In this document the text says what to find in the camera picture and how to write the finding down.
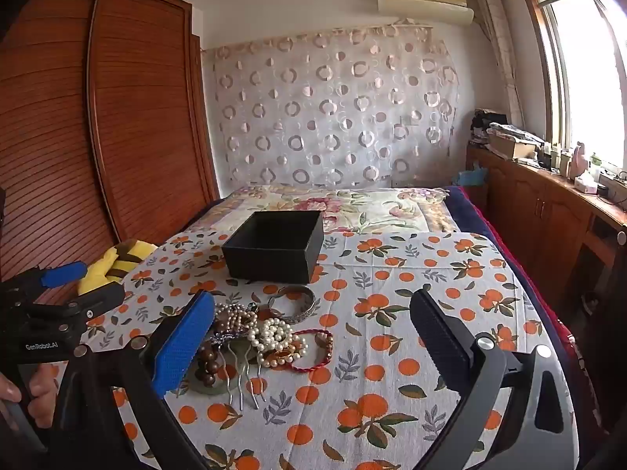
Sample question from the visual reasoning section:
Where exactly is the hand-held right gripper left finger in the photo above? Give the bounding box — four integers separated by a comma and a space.
51, 290, 217, 470

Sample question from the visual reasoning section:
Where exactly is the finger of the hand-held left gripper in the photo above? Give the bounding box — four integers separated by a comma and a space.
0, 261, 88, 304
20, 283, 126, 326

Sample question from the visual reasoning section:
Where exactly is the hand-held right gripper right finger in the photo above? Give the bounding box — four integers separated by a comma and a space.
409, 289, 577, 470

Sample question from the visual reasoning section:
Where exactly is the brown wooden bead bracelet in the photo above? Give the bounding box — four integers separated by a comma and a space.
196, 342, 222, 386

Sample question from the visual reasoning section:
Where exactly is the pink bead bracelet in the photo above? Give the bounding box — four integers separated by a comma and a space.
214, 302, 259, 340

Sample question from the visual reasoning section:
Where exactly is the metal hair comb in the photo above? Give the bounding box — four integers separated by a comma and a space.
214, 334, 268, 410

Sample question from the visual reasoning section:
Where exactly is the gold ring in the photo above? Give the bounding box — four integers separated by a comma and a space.
267, 345, 297, 366

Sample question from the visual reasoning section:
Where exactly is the red braided bracelet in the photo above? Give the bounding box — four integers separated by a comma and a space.
286, 328, 334, 373

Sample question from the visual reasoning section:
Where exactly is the silver engraved bangle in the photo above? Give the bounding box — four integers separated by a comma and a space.
267, 284, 317, 325

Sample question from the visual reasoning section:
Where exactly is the black jewelry box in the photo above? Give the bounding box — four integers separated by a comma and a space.
221, 210, 325, 285

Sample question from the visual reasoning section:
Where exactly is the person's left hand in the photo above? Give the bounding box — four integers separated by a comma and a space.
0, 366, 60, 429

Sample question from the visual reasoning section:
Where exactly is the yellow striped plush toy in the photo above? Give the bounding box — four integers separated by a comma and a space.
78, 239, 158, 295

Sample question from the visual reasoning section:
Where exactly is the orange fruit print cloth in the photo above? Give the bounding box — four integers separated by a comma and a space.
78, 230, 560, 470

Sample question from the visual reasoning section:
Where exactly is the navy blanket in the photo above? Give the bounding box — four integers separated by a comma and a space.
443, 185, 521, 277

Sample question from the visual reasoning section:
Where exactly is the wooden slatted wardrobe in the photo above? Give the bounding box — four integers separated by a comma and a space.
0, 0, 221, 307

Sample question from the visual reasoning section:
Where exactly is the wooden side cabinet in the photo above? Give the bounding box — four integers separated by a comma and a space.
465, 144, 627, 326

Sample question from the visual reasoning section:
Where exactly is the blue tissue bag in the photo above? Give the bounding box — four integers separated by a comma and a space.
455, 166, 489, 188

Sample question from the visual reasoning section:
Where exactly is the cardboard box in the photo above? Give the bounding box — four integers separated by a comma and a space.
487, 132, 538, 160

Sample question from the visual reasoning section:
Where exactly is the pile of folded clothes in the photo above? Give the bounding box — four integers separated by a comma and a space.
470, 108, 510, 146

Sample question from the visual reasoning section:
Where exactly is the pink figurine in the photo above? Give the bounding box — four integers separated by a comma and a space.
571, 141, 591, 180

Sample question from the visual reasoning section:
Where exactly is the circle pattern curtain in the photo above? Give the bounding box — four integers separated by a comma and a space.
200, 22, 462, 190

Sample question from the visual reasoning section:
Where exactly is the window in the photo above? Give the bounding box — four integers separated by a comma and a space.
519, 0, 627, 177

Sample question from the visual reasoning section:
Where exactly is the wall air conditioner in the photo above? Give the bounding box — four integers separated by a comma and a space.
377, 0, 475, 28

